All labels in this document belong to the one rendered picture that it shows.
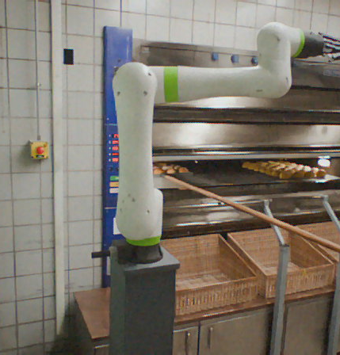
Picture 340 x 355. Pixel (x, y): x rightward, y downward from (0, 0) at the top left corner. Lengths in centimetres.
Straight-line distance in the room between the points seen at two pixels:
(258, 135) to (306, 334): 136
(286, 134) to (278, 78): 176
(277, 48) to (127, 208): 67
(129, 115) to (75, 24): 133
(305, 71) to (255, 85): 185
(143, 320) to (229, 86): 84
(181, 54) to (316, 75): 109
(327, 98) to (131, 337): 239
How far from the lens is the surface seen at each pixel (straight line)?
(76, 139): 241
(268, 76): 133
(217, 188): 280
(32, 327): 274
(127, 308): 144
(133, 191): 119
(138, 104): 116
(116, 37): 245
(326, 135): 332
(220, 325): 249
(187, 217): 274
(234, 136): 281
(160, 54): 257
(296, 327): 286
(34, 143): 231
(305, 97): 316
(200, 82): 132
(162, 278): 144
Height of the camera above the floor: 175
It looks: 11 degrees down
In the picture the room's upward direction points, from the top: 2 degrees clockwise
